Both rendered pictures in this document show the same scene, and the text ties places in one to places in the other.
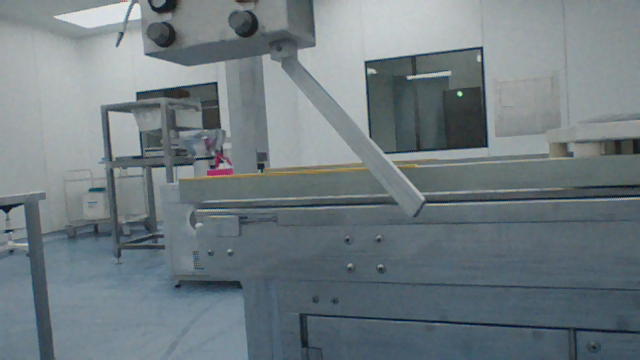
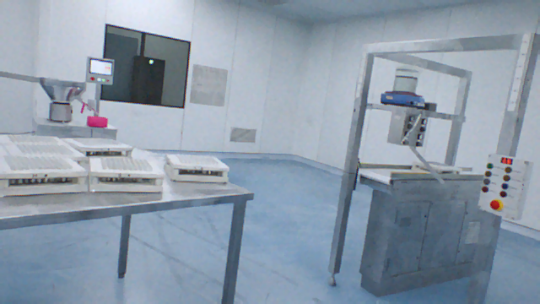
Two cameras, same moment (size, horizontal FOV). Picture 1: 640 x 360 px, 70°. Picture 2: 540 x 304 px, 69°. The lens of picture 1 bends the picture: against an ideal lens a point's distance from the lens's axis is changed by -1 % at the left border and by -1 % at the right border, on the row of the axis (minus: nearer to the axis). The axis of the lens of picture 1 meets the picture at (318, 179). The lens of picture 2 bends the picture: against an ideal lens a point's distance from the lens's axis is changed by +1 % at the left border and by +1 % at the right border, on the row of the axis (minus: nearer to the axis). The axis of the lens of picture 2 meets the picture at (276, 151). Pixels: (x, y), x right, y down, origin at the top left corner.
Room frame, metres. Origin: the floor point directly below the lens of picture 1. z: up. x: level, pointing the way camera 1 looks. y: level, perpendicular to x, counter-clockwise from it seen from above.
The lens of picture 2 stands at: (-0.16, 2.53, 1.21)
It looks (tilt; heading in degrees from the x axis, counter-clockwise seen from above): 7 degrees down; 307
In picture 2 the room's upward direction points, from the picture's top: 8 degrees clockwise
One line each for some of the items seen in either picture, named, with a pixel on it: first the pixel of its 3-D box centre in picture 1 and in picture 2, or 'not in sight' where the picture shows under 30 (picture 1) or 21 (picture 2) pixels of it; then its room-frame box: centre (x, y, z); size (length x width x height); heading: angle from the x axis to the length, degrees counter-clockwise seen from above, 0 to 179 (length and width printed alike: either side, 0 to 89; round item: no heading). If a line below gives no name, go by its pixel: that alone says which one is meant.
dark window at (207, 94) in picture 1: (178, 126); not in sight; (6.51, 1.90, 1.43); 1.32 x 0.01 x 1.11; 73
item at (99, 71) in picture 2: not in sight; (98, 90); (3.56, 0.53, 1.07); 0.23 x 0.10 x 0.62; 73
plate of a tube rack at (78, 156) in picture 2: not in sight; (44, 153); (1.47, 1.85, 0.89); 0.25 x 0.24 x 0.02; 169
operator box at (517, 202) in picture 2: not in sight; (504, 186); (0.04, 0.55, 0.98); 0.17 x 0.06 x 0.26; 160
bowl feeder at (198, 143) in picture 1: (212, 155); (69, 101); (3.55, 0.80, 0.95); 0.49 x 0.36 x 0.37; 73
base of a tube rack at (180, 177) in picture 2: not in sight; (195, 172); (1.17, 1.34, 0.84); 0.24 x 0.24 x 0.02; 60
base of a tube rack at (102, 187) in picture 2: not in sight; (124, 180); (1.15, 1.70, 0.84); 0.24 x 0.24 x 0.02; 64
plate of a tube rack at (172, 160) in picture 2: not in sight; (196, 162); (1.17, 1.34, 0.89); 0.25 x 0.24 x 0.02; 150
